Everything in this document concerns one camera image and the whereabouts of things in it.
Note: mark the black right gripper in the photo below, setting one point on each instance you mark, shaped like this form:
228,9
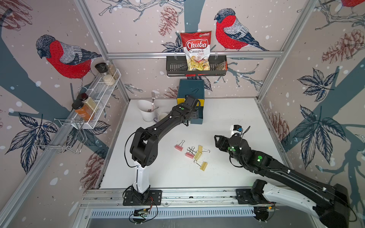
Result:
225,141

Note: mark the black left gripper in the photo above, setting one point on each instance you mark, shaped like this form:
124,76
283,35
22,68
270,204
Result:
195,109

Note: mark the teal drawer cabinet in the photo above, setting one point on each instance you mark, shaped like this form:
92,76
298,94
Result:
191,87

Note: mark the teal drawer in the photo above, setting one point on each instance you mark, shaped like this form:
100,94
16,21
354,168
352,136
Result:
198,118

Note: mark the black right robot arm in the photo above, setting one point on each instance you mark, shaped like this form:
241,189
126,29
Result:
327,203

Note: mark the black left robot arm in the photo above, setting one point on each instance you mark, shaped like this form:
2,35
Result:
144,147

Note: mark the yellow binder clip upper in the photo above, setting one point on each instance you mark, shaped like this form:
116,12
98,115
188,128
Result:
200,151

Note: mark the yellow binder clip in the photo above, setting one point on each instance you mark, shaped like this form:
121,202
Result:
200,151
202,165

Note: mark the yellow binder clip lower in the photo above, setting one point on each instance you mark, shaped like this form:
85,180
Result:
202,165

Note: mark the purple mug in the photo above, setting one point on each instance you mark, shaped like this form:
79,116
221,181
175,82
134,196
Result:
160,117

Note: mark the metal fork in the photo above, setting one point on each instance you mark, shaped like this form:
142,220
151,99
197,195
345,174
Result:
153,95

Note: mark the white utensil cup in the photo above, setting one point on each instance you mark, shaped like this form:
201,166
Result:
147,110

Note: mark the red Chuba cassava chips bag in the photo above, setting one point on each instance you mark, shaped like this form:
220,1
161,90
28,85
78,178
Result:
196,47

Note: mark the small clear spice jar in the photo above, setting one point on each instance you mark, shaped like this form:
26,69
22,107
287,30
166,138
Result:
112,69

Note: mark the black lid spice jar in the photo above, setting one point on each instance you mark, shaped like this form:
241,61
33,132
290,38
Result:
107,78

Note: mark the beige spice jar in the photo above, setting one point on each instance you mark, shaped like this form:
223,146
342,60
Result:
88,101

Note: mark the orange spice jar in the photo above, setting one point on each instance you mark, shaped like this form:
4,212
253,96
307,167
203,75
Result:
83,110

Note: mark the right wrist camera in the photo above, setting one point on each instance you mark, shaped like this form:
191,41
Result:
236,130

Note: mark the black wire wall basket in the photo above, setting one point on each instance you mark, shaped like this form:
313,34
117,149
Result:
181,67

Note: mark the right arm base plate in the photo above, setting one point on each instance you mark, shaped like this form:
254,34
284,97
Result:
250,197

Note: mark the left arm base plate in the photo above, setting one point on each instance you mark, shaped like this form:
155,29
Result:
150,197

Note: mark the white wire spice shelf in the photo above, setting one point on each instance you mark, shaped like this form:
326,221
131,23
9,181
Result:
100,93

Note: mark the wire rack hanger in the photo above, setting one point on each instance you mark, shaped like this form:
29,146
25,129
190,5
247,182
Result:
70,137

